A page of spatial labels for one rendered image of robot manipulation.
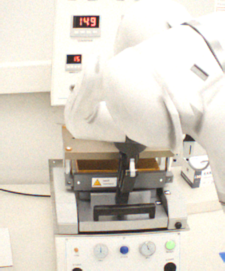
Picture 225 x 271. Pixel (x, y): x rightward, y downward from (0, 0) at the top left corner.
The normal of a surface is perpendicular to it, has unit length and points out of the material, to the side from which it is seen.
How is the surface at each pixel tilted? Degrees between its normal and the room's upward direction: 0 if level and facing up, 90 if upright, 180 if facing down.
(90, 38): 90
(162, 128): 112
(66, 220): 41
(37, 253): 0
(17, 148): 90
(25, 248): 0
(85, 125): 117
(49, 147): 90
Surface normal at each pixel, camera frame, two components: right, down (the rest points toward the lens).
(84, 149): 0.04, -0.94
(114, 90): -0.84, 0.08
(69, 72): 0.13, 0.34
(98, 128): -0.05, 0.66
